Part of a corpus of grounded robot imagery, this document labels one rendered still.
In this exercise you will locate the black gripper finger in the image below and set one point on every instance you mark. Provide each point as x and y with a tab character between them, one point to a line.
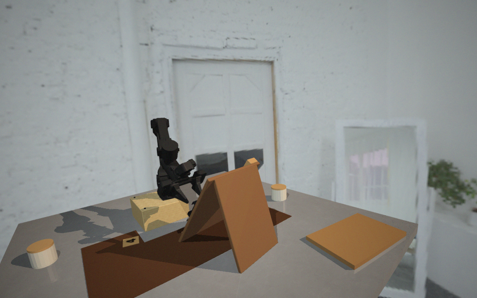
196	185
176	192

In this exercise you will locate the beige cylindrical container with brown lid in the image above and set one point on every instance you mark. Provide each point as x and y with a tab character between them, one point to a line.
42	253
278	192

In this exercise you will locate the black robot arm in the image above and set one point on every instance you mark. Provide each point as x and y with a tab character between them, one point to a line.
167	151

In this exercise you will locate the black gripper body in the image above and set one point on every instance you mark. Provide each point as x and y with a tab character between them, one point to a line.
164	186

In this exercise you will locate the tan square tile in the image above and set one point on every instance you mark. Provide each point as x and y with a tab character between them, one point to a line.
131	241

